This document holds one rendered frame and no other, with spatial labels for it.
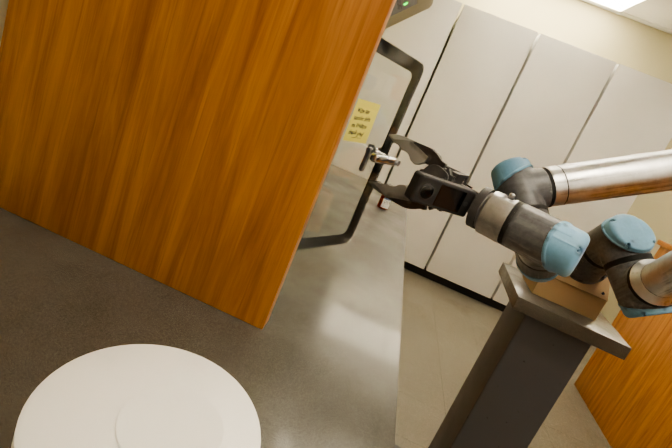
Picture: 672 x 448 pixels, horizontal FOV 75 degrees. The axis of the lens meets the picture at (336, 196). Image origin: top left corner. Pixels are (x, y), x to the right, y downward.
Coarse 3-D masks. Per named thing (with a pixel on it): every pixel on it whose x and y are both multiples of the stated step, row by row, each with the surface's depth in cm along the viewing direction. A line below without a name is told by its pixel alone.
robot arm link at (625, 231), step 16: (608, 224) 116; (624, 224) 114; (640, 224) 115; (592, 240) 121; (608, 240) 115; (624, 240) 111; (640, 240) 112; (592, 256) 122; (608, 256) 115; (624, 256) 112; (640, 256) 111
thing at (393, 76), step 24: (384, 48) 73; (384, 72) 76; (408, 72) 82; (360, 96) 74; (384, 96) 80; (408, 96) 86; (384, 120) 84; (360, 144) 81; (384, 144) 88; (336, 168) 79; (360, 168) 85; (336, 192) 82; (360, 192) 89; (312, 216) 80; (336, 216) 86; (360, 216) 94; (312, 240) 84; (336, 240) 91
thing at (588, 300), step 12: (540, 288) 132; (552, 288) 131; (564, 288) 130; (576, 288) 129; (588, 288) 129; (600, 288) 130; (552, 300) 131; (564, 300) 131; (576, 300) 130; (588, 300) 129; (600, 300) 129; (576, 312) 131; (588, 312) 130
